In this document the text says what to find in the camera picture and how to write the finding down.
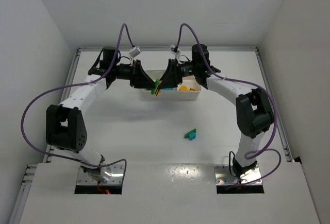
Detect yellow curved lego brick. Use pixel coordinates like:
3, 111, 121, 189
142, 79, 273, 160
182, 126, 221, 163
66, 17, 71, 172
179, 85, 188, 92

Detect bee lego stack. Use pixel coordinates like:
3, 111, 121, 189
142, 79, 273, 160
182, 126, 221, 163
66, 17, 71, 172
155, 80, 161, 96

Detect green lego plate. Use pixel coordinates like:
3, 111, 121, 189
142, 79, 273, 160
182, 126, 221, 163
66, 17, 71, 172
184, 128, 196, 139

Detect small teal lego brick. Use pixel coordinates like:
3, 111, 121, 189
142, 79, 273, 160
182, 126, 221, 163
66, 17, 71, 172
188, 132, 196, 140

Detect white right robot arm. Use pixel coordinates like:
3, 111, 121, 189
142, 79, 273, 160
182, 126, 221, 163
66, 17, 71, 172
155, 44, 274, 178

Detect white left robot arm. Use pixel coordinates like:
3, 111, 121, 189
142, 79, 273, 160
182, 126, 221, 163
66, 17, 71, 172
46, 47, 155, 172

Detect white divided container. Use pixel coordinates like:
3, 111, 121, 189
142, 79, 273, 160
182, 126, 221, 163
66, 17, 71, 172
140, 76, 202, 101

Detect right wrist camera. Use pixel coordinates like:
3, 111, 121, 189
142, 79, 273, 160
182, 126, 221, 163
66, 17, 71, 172
168, 45, 180, 59

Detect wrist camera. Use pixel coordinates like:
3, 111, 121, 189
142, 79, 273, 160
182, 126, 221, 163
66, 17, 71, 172
128, 47, 141, 58
168, 45, 180, 59

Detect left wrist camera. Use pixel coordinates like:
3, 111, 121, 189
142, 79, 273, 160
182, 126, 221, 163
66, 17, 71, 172
128, 47, 141, 58

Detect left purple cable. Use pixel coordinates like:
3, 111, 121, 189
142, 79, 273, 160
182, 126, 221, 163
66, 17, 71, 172
20, 23, 136, 173

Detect purple cable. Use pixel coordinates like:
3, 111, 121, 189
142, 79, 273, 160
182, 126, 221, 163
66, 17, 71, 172
175, 23, 282, 188
20, 23, 136, 173

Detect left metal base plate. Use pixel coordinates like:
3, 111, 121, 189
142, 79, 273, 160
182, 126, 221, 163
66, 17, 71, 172
76, 164, 125, 186

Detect metal base plate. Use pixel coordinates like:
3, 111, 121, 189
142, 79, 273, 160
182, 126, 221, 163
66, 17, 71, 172
214, 165, 262, 186
76, 164, 125, 186

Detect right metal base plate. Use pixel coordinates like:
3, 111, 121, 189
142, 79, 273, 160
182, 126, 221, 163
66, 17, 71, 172
214, 165, 262, 186

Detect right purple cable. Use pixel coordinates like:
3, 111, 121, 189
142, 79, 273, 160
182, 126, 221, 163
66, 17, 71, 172
175, 23, 282, 188

